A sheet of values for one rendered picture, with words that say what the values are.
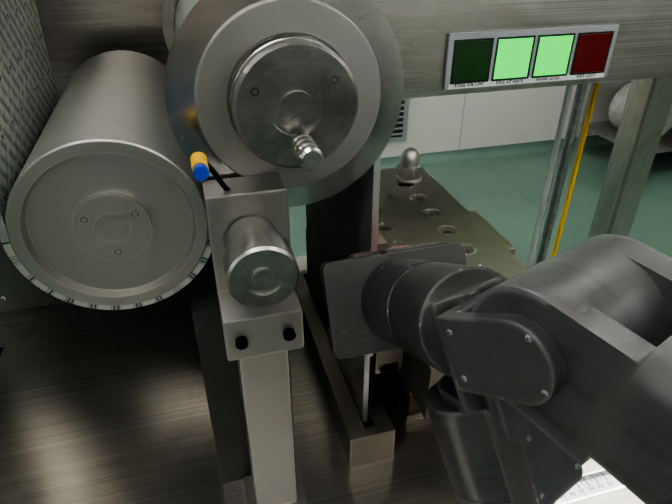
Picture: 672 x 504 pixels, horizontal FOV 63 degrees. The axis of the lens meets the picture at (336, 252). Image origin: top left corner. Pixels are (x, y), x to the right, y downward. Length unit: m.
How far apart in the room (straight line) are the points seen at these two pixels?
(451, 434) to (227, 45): 0.24
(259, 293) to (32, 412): 0.42
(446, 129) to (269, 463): 3.19
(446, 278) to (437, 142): 3.29
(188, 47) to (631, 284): 0.25
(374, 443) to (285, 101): 0.33
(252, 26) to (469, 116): 3.29
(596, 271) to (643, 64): 0.72
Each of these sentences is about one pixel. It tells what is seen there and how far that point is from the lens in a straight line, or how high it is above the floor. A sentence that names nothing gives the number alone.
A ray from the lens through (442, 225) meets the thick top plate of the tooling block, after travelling 0.66.
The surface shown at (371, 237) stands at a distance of 0.41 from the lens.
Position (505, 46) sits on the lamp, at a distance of 0.78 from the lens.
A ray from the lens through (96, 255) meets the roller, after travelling 0.39.
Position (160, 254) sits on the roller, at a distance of 0.39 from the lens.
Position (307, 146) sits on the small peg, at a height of 1.24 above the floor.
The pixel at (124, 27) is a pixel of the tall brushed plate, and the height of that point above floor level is 1.24.
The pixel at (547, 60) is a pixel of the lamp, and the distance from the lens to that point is 0.82.
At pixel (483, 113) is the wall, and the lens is 3.64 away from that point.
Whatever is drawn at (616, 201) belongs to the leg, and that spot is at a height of 0.84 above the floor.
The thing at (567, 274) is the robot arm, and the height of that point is 1.23.
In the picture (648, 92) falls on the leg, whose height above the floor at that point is 1.06.
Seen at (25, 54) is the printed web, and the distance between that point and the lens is 0.51.
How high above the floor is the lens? 1.35
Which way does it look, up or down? 32 degrees down
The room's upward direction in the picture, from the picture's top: straight up
